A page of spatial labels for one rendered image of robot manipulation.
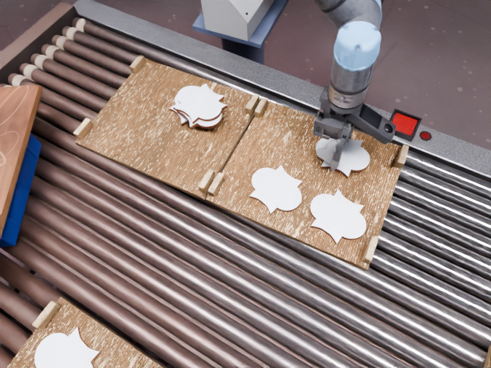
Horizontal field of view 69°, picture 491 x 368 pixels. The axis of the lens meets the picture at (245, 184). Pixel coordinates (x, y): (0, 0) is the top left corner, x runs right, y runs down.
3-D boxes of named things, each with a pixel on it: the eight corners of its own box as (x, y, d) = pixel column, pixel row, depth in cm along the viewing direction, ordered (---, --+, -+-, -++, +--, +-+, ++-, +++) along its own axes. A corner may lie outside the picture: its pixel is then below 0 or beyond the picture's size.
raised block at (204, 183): (210, 172, 91) (208, 167, 89) (216, 175, 91) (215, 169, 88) (198, 191, 89) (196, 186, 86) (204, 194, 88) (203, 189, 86)
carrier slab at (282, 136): (264, 102, 103) (264, 98, 102) (405, 151, 93) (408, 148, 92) (206, 201, 89) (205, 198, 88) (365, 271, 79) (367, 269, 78)
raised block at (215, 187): (219, 176, 91) (218, 171, 88) (226, 179, 90) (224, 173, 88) (207, 196, 88) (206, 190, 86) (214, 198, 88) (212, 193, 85)
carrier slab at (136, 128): (145, 61, 113) (143, 58, 112) (261, 101, 103) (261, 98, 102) (76, 144, 99) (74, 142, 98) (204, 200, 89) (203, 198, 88)
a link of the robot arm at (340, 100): (373, 72, 70) (361, 102, 67) (369, 89, 74) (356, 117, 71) (337, 63, 72) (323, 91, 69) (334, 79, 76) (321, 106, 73)
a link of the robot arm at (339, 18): (360, -35, 65) (354, 2, 61) (391, 9, 71) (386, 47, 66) (325, -10, 71) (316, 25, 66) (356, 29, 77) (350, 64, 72)
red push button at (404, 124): (394, 115, 100) (396, 112, 98) (416, 123, 98) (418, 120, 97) (387, 130, 97) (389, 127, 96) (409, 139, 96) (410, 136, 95)
